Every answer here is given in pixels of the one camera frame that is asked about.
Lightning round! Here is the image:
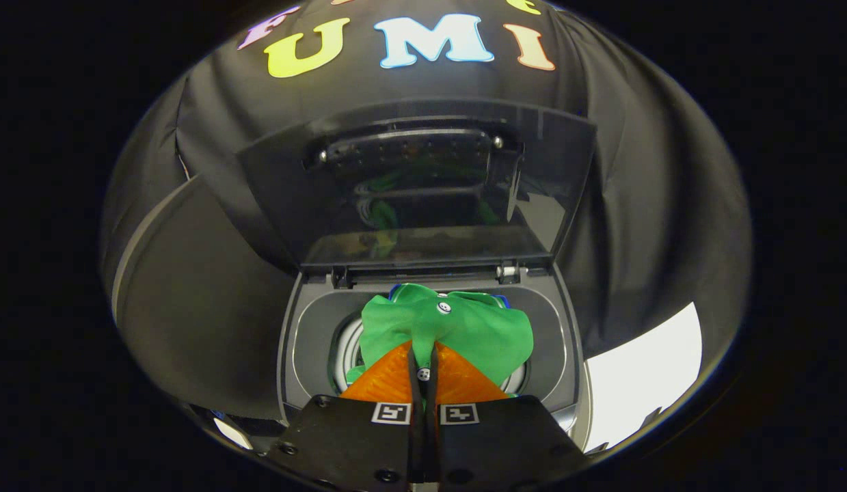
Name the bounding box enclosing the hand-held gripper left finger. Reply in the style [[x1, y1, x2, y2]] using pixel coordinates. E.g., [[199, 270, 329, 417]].
[[266, 340, 427, 492]]

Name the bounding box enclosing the grey cabinet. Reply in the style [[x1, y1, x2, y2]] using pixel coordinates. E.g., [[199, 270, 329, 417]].
[[112, 174, 301, 421]]

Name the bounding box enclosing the green shirt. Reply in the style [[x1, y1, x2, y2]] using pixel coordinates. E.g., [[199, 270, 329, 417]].
[[345, 282, 535, 400]]

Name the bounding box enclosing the white board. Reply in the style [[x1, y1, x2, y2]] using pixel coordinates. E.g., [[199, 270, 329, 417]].
[[584, 302, 703, 452]]

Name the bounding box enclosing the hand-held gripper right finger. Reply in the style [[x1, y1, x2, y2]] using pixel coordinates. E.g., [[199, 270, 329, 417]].
[[427, 340, 591, 492]]

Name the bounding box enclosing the black backdrop cloth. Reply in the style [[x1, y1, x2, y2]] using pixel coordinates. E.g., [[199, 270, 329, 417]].
[[100, 0, 752, 424]]

